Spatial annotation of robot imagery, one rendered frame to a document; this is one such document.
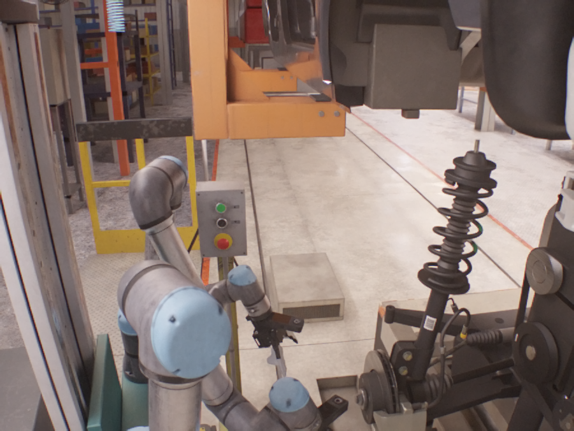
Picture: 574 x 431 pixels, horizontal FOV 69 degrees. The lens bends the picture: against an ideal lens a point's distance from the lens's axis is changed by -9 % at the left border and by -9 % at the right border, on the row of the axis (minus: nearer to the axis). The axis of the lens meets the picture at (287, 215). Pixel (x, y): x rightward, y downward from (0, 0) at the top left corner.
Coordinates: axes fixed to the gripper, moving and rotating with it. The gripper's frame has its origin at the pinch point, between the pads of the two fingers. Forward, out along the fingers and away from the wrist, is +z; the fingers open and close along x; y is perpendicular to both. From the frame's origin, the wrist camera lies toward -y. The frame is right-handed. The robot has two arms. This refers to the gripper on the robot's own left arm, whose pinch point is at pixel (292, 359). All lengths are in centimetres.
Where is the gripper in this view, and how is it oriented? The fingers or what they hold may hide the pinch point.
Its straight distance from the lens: 152.8
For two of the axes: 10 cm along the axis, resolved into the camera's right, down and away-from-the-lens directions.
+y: -8.7, 2.8, 4.0
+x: -2.6, 4.3, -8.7
